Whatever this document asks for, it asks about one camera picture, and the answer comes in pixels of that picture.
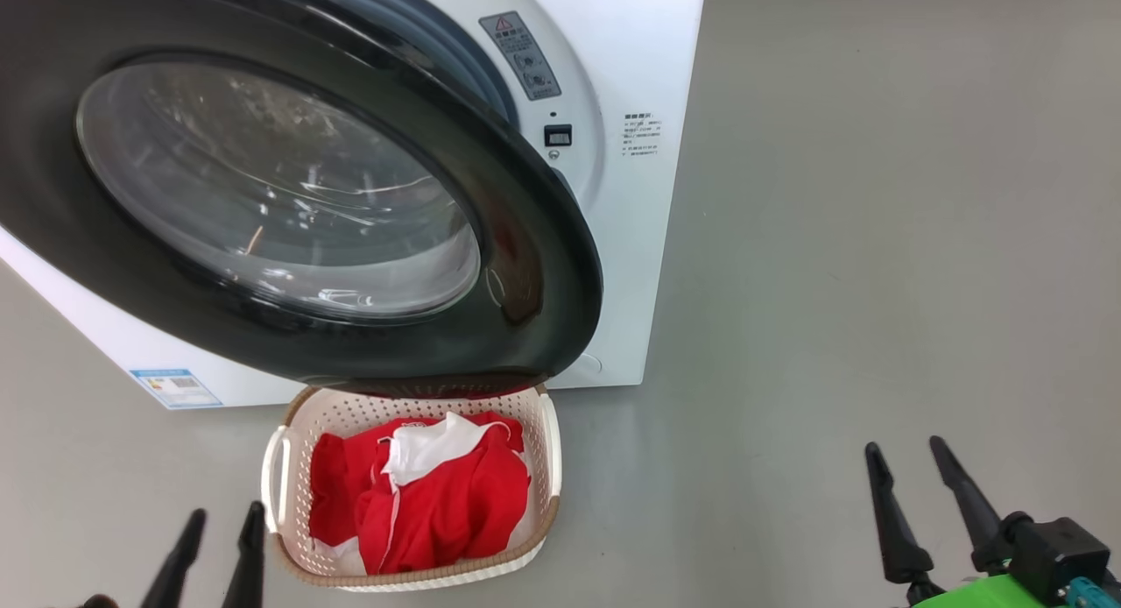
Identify cream perforated laundry basket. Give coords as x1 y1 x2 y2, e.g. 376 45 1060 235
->
260 382 564 592

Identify white front-load washing machine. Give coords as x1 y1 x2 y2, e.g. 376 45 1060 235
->
0 0 709 411

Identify red and white jersey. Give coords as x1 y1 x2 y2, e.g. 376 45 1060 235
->
354 410 534 576

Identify printed text label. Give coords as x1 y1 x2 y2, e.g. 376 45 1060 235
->
621 110 664 159

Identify grey warning sticker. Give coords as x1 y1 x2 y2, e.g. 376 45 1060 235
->
478 11 563 103

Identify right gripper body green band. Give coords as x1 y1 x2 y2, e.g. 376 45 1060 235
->
906 572 1066 608

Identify red Bulls 23 shorts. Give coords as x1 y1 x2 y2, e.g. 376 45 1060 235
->
307 429 391 576

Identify teal cable connector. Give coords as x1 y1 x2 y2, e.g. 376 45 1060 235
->
1063 576 1121 608

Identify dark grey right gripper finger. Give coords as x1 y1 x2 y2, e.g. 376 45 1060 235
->
928 435 1009 575
864 442 937 585

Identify blue energy label sticker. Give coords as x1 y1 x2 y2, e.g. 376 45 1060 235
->
129 367 224 410

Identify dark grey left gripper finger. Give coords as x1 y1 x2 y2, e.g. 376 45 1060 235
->
140 508 209 608
221 500 267 608

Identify round dark-rimmed glass washer door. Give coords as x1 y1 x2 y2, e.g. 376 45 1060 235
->
0 0 606 399

